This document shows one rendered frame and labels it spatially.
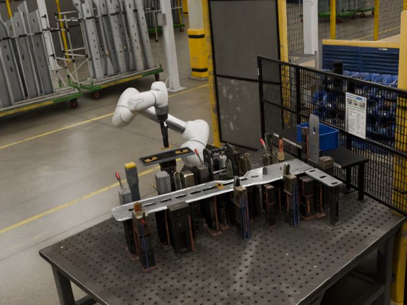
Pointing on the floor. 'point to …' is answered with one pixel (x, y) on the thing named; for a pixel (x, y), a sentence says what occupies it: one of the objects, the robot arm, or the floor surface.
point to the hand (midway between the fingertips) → (165, 141)
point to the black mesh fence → (337, 125)
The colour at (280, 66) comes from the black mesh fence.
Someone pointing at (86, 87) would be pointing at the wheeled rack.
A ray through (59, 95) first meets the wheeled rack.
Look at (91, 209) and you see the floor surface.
